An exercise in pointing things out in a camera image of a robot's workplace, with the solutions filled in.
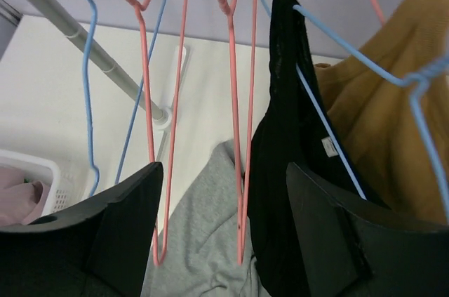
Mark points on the blue hanger of black top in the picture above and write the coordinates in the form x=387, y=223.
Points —
x=333, y=145

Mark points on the black tank top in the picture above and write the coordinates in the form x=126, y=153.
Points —
x=292, y=130

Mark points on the mauve pink tank top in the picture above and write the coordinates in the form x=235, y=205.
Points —
x=21, y=202

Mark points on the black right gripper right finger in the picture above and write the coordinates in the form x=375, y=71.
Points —
x=352, y=247

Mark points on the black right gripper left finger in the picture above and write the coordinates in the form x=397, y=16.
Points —
x=98, y=247

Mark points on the brown tank top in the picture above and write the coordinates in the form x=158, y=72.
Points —
x=373, y=118

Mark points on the clear plastic basket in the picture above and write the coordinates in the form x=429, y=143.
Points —
x=67, y=187

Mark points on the silver clothes rack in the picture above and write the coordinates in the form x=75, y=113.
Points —
x=92, y=51

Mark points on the grey tank top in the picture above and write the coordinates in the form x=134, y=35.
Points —
x=201, y=255

